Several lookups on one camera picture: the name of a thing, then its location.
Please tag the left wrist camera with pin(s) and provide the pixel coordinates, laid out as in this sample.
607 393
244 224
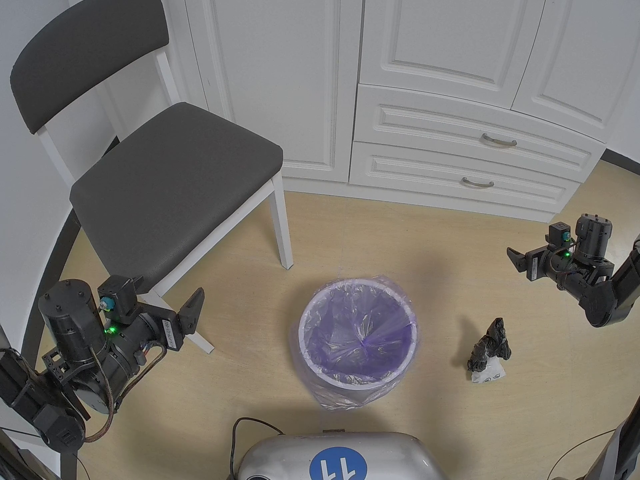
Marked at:
120 293

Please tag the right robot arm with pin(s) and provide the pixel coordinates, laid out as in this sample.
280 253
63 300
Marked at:
607 303

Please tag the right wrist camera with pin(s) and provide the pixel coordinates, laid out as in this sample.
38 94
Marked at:
559 233

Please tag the crumpled white paper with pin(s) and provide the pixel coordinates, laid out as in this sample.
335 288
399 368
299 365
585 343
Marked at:
492 374

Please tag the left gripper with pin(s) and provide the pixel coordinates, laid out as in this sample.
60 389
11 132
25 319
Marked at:
150 335

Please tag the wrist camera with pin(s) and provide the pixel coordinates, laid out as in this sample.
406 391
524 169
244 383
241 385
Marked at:
559 233
120 293

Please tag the white trash bin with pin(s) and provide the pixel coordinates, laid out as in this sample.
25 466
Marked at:
350 386

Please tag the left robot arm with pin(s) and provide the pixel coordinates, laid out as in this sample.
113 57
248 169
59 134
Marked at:
70 318

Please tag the purple plastic bag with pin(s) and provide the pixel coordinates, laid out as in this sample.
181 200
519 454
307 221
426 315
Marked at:
360 343

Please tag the white wardrobe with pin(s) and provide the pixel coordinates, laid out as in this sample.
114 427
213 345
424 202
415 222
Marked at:
450 43

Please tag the white chair with grey cushions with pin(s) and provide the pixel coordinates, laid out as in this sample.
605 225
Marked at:
175 168

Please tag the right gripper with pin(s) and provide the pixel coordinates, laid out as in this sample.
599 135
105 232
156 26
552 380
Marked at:
535 265

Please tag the black plastic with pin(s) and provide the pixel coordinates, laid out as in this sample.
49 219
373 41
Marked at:
492 343

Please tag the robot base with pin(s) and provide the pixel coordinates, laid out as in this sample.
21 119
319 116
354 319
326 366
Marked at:
300 453

